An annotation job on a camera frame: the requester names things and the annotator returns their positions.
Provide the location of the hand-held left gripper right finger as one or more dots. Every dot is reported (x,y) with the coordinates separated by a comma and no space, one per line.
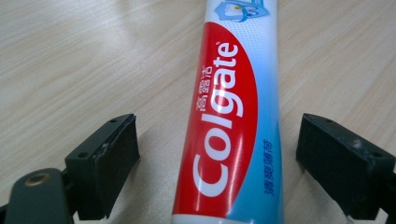
(336,161)

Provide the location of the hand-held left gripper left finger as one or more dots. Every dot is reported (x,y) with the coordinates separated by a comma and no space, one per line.
(102,161)

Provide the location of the red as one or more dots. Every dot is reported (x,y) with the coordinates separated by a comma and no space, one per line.
(230,124)

